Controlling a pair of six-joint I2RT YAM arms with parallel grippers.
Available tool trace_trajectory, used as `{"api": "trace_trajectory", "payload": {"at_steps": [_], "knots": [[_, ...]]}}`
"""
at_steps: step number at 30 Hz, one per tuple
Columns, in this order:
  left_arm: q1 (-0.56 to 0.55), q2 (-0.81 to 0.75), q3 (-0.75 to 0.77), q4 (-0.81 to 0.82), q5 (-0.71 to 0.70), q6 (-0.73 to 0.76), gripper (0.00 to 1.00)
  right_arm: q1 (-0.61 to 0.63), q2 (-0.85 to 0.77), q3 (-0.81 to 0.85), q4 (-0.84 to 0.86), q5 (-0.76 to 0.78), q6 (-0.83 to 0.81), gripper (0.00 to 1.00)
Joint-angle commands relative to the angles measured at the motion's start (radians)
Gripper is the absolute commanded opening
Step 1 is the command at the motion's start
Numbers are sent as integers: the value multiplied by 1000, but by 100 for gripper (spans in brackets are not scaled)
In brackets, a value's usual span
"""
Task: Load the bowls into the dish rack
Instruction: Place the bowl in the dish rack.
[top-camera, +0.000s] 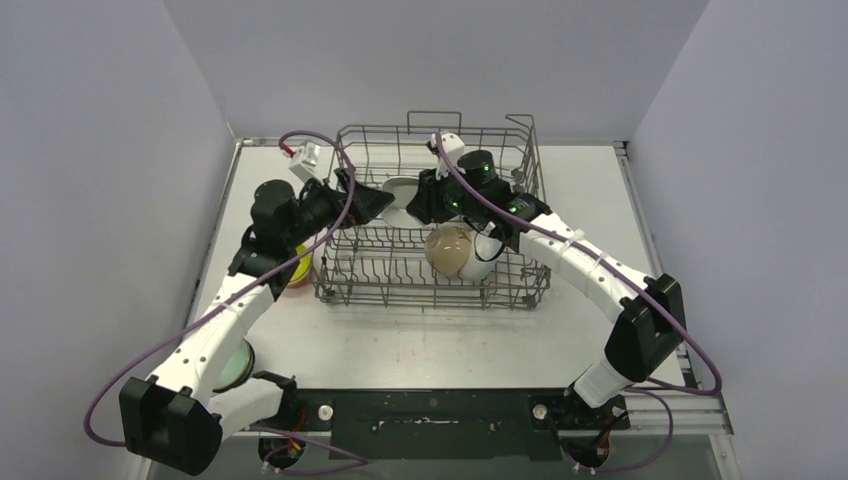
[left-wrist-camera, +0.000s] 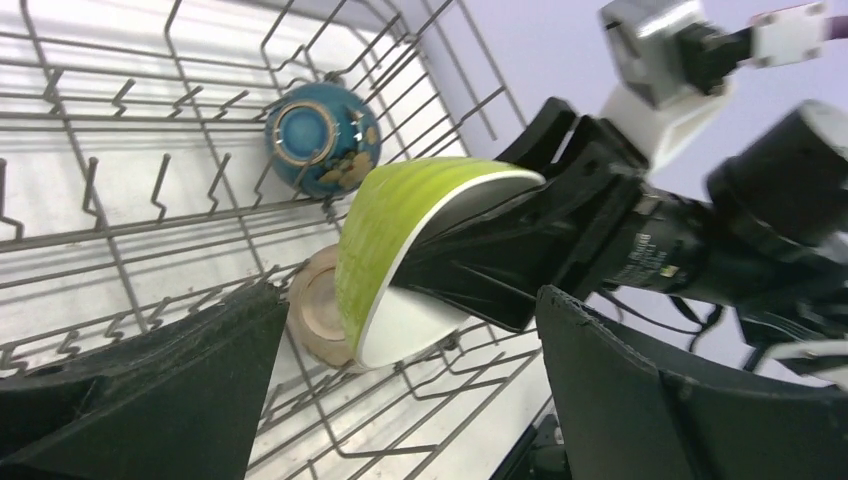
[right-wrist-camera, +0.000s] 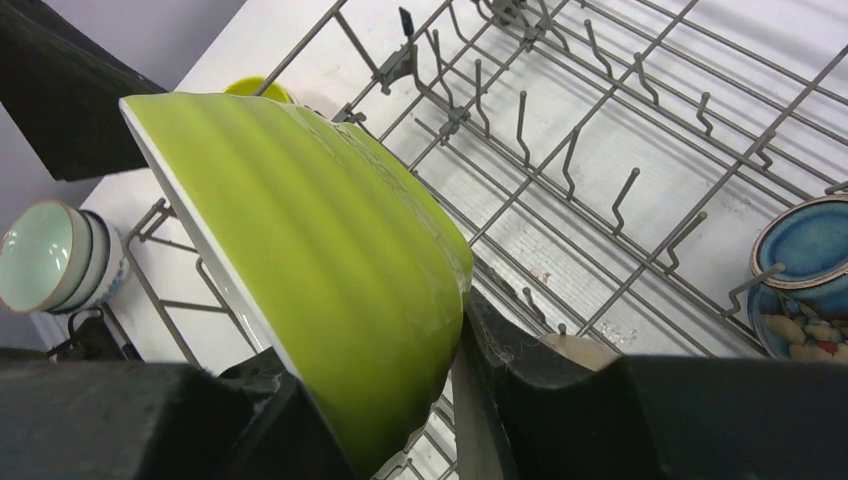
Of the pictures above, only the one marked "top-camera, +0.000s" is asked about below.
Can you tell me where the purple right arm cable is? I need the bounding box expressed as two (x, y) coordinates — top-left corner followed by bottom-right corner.
(429, 132), (723, 475)

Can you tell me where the white bowl with tan outside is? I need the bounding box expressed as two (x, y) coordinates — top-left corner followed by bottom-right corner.
(424, 225), (472, 277)

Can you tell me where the white bowl with blue outside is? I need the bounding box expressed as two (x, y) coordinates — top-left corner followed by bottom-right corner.
(458, 232), (504, 282)

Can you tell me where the white bowl orange outside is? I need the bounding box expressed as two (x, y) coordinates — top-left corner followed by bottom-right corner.
(286, 275), (309, 289)

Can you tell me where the grey wire dish rack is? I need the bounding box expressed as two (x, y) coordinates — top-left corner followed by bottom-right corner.
(314, 110), (551, 310)

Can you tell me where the white square bowl green outside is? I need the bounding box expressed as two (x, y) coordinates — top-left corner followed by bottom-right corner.
(381, 176), (424, 229)

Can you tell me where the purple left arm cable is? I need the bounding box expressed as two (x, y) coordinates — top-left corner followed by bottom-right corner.
(83, 129), (369, 478)

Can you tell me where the pale green plate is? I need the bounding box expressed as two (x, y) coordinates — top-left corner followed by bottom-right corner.
(213, 339), (256, 394)

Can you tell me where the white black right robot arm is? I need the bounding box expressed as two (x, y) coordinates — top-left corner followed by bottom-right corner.
(406, 150), (684, 429)

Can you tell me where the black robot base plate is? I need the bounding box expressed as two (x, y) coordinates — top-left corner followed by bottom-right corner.
(260, 388), (630, 461)

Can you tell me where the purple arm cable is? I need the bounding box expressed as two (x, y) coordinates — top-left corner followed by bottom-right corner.
(429, 132), (723, 475)
(83, 129), (369, 478)

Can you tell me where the lime green bowl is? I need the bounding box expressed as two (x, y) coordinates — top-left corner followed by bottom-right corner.
(290, 244), (312, 279)

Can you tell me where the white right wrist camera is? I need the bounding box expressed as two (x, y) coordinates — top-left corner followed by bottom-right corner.
(428, 131), (465, 180)

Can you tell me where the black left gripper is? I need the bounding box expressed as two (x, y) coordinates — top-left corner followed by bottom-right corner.
(284, 168), (394, 249)

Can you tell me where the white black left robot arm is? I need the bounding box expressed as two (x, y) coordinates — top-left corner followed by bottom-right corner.
(119, 168), (395, 476)

